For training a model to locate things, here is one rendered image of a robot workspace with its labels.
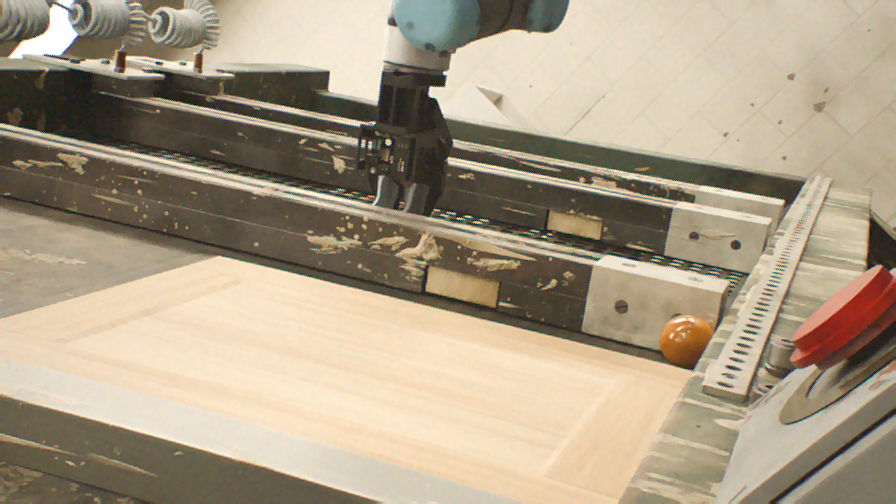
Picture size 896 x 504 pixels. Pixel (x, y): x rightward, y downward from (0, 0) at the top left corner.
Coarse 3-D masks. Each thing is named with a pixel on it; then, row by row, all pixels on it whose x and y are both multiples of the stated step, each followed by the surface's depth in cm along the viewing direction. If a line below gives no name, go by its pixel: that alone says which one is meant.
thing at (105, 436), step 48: (0, 384) 69; (48, 384) 70; (96, 384) 71; (0, 432) 68; (48, 432) 67; (96, 432) 66; (144, 432) 65; (192, 432) 66; (240, 432) 67; (96, 480) 67; (144, 480) 66; (192, 480) 65; (240, 480) 64; (288, 480) 62; (336, 480) 62; (384, 480) 63; (432, 480) 64
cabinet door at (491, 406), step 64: (0, 320) 87; (64, 320) 89; (128, 320) 92; (192, 320) 94; (256, 320) 97; (320, 320) 99; (384, 320) 102; (448, 320) 104; (128, 384) 78; (192, 384) 79; (256, 384) 82; (320, 384) 84; (384, 384) 86; (448, 384) 88; (512, 384) 90; (576, 384) 92; (640, 384) 94; (384, 448) 73; (448, 448) 75; (512, 448) 77; (576, 448) 78; (640, 448) 80
